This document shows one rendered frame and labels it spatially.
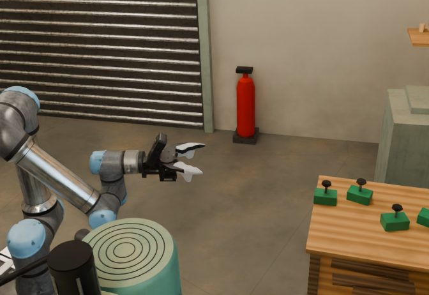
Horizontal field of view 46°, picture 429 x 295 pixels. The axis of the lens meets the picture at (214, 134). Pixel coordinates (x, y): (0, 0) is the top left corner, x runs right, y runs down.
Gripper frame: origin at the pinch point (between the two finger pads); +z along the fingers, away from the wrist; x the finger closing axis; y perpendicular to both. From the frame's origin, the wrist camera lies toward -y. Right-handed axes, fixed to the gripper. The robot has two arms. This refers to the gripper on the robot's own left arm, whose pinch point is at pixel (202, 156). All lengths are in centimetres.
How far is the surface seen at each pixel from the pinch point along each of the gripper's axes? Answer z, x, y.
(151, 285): -2, 72, -36
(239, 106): 10, -197, 120
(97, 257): -11, 67, -36
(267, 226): 27, -93, 138
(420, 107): 111, -116, 66
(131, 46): -74, -231, 86
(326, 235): 49, -33, 76
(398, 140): 98, -104, 79
